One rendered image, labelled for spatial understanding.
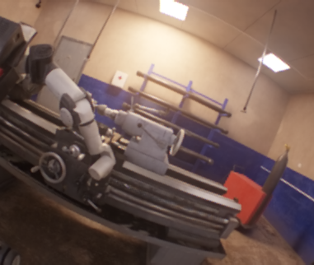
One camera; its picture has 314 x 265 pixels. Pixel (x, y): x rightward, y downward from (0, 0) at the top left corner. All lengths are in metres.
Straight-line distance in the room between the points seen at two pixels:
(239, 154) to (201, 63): 2.59
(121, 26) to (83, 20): 1.15
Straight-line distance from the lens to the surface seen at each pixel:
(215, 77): 4.71
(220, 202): 1.45
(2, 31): 0.78
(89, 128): 0.69
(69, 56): 5.14
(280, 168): 3.14
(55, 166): 1.19
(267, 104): 5.37
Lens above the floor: 1.28
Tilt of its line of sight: 7 degrees down
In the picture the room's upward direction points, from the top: 24 degrees clockwise
